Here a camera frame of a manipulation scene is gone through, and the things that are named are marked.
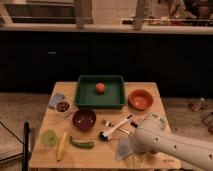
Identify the blue-grey towel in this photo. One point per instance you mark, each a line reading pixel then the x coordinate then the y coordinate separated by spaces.
pixel 123 149

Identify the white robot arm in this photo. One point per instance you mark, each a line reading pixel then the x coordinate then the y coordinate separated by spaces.
pixel 151 135

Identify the orange bowl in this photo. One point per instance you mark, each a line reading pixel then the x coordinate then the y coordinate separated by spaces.
pixel 140 99

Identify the purple bowl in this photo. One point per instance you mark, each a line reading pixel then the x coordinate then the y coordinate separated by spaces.
pixel 84 119

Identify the small bowl with nuts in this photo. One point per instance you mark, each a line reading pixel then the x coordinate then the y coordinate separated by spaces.
pixel 62 108

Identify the red tomato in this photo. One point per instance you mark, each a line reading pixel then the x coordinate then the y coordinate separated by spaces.
pixel 100 87

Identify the green plastic tray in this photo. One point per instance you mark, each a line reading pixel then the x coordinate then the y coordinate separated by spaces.
pixel 113 97

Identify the white black brush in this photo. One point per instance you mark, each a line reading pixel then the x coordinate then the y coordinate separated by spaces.
pixel 103 138

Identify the blue sponge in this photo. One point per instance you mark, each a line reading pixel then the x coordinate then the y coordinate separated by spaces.
pixel 55 99

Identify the green cucumber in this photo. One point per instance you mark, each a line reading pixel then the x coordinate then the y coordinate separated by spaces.
pixel 83 144

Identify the yellow banana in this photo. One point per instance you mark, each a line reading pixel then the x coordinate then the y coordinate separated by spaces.
pixel 61 146

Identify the light green lid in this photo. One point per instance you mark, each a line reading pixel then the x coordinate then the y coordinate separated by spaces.
pixel 48 138

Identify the black chair frame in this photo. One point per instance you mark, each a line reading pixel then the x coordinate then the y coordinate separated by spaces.
pixel 25 156

